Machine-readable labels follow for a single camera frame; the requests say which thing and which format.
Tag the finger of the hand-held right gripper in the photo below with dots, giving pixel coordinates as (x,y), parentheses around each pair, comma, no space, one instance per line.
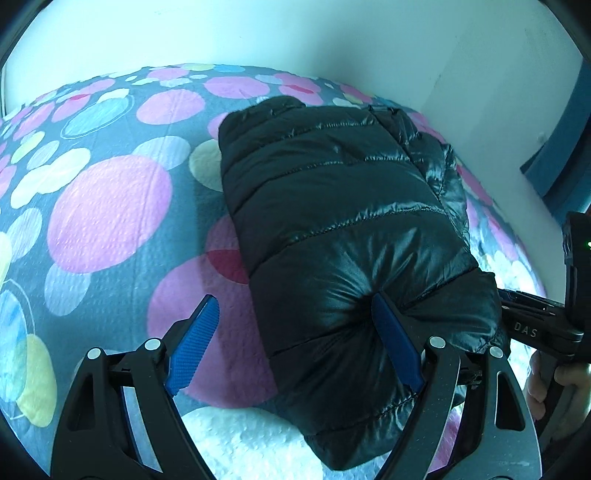
(526,299)

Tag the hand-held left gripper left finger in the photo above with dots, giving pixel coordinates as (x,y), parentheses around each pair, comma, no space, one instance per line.
(194,341)

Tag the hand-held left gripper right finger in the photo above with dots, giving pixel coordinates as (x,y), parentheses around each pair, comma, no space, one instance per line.
(397,341)

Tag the black puffer jacket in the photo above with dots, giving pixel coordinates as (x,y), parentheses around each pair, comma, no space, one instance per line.
(332,207)

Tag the person's right hand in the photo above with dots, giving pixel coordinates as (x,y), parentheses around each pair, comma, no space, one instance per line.
(575,374)

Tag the blue panel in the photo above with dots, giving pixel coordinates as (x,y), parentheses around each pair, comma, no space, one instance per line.
(565,152)

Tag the dotted bed sheet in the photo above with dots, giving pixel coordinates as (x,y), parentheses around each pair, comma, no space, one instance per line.
(106,207)

